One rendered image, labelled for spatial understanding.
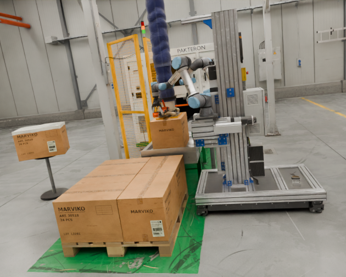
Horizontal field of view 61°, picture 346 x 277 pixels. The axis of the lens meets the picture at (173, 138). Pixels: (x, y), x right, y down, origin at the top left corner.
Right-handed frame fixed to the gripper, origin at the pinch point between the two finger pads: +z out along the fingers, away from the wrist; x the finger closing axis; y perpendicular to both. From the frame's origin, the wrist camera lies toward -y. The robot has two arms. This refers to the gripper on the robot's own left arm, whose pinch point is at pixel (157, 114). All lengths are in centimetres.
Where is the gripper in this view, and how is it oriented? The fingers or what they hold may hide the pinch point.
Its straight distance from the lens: 329.6
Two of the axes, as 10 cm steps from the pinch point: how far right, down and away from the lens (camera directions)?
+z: 1.2, 9.7, 2.2
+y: 1.9, -2.4, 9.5
